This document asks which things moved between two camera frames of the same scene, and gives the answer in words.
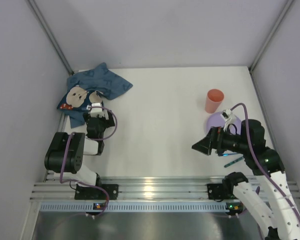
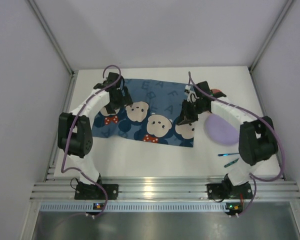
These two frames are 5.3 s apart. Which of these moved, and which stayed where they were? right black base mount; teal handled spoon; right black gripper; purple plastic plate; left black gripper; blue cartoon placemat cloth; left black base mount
Moved: blue cartoon placemat cloth; left black gripper; right black gripper
Stayed: left black base mount; purple plastic plate; right black base mount; teal handled spoon
